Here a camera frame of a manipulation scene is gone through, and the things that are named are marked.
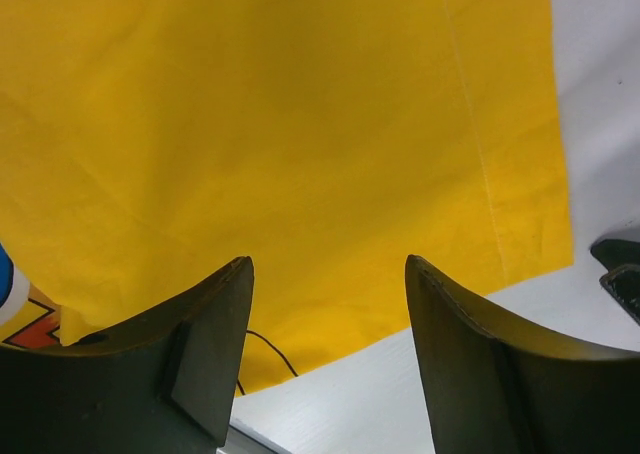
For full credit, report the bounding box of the thin black cable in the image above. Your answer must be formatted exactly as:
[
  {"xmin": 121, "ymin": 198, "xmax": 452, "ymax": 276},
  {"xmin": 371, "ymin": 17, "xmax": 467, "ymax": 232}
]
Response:
[{"xmin": 235, "ymin": 329, "xmax": 300, "ymax": 396}]

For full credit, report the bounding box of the yellow Pikachu cloth placemat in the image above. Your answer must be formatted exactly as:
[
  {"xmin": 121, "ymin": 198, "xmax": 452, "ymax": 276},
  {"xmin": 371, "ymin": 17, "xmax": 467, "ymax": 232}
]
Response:
[{"xmin": 1, "ymin": 0, "xmax": 573, "ymax": 393}]

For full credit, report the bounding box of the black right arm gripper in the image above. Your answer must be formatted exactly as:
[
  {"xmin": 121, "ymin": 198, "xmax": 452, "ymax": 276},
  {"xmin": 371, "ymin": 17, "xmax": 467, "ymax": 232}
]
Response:
[{"xmin": 590, "ymin": 239, "xmax": 640, "ymax": 323}]

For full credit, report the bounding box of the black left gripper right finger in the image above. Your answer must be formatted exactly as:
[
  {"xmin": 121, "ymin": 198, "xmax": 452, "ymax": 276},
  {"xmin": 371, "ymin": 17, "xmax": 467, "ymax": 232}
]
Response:
[{"xmin": 405, "ymin": 255, "xmax": 639, "ymax": 453}]

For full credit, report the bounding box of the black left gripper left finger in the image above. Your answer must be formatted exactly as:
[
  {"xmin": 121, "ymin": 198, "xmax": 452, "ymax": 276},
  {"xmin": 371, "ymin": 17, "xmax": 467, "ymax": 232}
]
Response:
[{"xmin": 1, "ymin": 257, "xmax": 254, "ymax": 453}]

